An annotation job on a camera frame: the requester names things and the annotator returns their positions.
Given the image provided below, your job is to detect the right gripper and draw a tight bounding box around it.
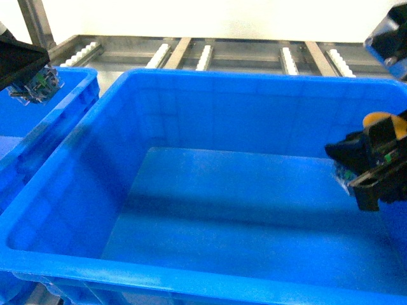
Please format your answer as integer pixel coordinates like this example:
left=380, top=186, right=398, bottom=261
left=363, top=2, right=406, bottom=81

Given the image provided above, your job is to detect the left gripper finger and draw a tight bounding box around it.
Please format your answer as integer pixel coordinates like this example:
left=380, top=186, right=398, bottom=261
left=1, top=36, right=50, bottom=90

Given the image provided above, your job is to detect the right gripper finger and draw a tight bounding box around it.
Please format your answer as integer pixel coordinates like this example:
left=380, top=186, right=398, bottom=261
left=349, top=158, right=406, bottom=212
left=324, top=131, right=371, bottom=175

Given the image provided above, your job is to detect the yellow mushroom push button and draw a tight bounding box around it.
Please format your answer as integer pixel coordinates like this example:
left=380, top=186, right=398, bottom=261
left=334, top=111, right=406, bottom=196

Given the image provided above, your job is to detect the red mushroom push button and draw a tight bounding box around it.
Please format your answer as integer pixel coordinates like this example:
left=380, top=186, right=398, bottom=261
left=6, top=64, right=65, bottom=106

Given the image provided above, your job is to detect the large blue plastic box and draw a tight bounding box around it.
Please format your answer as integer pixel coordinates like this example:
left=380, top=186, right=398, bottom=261
left=1, top=69, right=406, bottom=304

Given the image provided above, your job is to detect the metal roller conveyor rack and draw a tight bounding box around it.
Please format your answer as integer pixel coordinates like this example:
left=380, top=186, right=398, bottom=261
left=18, top=1, right=390, bottom=81

